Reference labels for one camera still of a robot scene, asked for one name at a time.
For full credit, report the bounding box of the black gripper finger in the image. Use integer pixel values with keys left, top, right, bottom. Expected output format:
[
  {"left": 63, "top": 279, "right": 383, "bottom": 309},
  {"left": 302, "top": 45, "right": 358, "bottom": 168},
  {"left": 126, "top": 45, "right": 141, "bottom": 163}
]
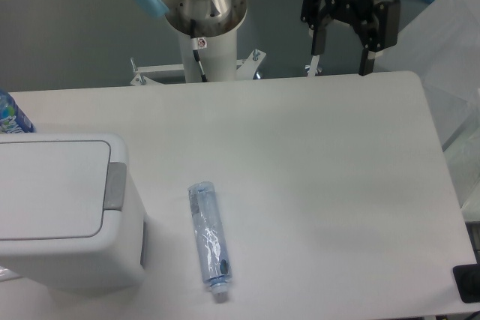
[
  {"left": 358, "top": 0, "right": 401, "bottom": 76},
  {"left": 300, "top": 0, "right": 340, "bottom": 55}
]

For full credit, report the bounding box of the grey trash can push button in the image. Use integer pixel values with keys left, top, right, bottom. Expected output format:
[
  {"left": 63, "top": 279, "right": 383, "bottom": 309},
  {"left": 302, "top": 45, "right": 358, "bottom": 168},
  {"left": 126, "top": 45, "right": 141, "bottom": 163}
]
[{"left": 103, "top": 162, "right": 127, "bottom": 211}]

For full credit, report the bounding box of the white trash can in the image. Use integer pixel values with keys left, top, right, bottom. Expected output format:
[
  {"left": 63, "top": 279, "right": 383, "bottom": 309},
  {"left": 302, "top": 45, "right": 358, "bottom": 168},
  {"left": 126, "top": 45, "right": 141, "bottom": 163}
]
[{"left": 1, "top": 133, "right": 147, "bottom": 289}]

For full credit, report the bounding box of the crushed clear plastic bottle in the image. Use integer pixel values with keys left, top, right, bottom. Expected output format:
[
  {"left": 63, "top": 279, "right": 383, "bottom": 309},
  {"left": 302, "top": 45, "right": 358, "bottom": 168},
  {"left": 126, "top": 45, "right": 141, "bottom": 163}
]
[{"left": 187, "top": 181, "right": 232, "bottom": 304}]

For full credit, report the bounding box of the black device at table edge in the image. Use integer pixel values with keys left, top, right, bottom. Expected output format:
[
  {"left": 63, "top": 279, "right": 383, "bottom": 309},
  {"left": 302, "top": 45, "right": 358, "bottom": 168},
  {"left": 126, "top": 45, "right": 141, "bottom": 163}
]
[{"left": 453, "top": 264, "right": 479, "bottom": 304}]

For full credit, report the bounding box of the blue labelled water bottle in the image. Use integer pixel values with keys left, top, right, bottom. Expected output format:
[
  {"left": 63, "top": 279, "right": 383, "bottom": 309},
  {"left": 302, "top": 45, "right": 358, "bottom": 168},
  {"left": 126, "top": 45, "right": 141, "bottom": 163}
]
[{"left": 1, "top": 90, "right": 36, "bottom": 134}]

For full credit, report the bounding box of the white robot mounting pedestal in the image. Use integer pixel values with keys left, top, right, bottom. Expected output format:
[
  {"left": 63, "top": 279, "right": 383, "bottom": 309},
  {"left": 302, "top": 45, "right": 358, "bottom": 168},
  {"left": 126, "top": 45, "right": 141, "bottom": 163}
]
[{"left": 130, "top": 25, "right": 266, "bottom": 86}]

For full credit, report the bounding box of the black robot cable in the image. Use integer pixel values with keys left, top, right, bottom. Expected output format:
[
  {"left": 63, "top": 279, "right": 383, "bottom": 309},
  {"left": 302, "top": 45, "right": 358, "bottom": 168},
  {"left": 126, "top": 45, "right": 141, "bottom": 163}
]
[{"left": 189, "top": 18, "right": 209, "bottom": 83}]

